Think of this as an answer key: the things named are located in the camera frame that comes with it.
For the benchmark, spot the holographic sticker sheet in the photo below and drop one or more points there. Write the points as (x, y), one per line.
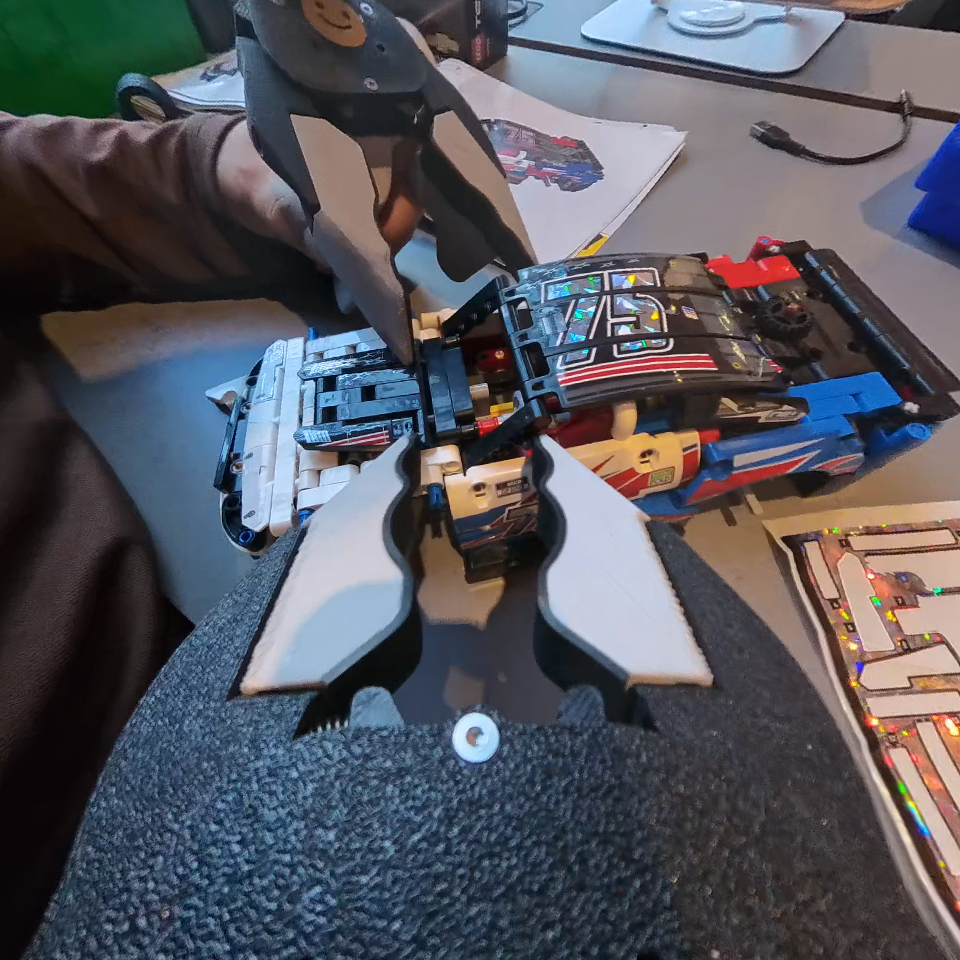
(885, 637)

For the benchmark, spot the yellow paper leaflet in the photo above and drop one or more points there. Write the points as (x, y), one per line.
(595, 244)

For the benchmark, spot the black toy box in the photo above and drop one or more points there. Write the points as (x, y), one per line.
(480, 37)

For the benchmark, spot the toy brick race car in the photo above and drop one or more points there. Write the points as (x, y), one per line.
(675, 450)

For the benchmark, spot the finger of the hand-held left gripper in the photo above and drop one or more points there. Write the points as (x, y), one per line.
(480, 195)
(345, 210)

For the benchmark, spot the person's left forearm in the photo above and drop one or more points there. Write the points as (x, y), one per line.
(112, 195)

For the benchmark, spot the blue plastic bin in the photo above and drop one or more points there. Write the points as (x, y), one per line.
(941, 195)

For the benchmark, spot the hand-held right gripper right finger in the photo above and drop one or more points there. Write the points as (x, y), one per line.
(622, 592)

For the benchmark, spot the person's left hand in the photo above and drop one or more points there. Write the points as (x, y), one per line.
(262, 187)

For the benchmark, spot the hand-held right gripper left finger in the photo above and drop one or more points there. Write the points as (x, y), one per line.
(337, 592)

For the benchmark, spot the black toy tyre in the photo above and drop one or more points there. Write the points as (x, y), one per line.
(127, 94)

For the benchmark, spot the open instruction booklet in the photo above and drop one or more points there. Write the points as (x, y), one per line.
(622, 150)

